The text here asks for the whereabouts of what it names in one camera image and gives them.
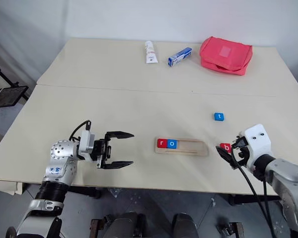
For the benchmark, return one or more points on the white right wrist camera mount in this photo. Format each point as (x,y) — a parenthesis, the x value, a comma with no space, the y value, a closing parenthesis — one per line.
(259,143)

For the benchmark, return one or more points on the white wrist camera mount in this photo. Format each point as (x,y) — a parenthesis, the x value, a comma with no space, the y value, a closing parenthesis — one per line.
(85,143)
(259,143)

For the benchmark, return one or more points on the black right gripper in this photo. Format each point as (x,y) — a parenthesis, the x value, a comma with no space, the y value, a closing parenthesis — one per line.
(242,155)

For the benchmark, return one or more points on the black tripod stand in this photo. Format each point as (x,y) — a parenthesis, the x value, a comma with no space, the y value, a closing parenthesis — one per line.
(2,74)

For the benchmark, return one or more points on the red letter block r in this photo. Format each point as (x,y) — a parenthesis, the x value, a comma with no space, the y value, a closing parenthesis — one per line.
(162,143)

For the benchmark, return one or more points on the blue toothpaste box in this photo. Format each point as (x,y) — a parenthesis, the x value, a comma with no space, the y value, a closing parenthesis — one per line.
(180,57)

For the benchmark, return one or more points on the dark rounded shape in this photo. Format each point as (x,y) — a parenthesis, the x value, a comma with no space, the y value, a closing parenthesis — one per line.
(124,225)
(185,226)

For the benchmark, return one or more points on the wooden letter tray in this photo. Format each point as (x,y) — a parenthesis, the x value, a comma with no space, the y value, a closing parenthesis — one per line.
(188,151)

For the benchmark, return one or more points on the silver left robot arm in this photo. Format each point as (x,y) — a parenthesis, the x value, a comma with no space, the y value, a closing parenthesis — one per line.
(57,158)

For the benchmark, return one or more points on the white toothpaste tube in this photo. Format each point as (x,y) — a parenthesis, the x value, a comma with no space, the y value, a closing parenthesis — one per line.
(150,53)

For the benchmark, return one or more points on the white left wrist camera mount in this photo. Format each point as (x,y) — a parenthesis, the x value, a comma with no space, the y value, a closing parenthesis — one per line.
(85,143)

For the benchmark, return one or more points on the blue letter block t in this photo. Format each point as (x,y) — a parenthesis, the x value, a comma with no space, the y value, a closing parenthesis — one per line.
(219,116)

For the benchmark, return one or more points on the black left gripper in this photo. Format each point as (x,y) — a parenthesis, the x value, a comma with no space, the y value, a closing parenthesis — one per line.
(100,151)

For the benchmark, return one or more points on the red fabric pouch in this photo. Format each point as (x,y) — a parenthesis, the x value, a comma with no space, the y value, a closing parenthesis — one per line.
(226,54)

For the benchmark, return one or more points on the black table frame bar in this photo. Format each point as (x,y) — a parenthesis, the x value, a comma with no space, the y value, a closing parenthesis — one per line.
(253,199)
(85,191)

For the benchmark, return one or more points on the blue letter block o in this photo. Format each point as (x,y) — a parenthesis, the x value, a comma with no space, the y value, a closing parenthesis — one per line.
(172,144)

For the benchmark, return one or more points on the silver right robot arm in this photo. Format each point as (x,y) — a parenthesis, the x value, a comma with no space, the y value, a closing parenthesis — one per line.
(285,173)

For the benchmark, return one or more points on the red letter block b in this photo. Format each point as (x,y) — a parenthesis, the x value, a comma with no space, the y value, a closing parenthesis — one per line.
(226,146)

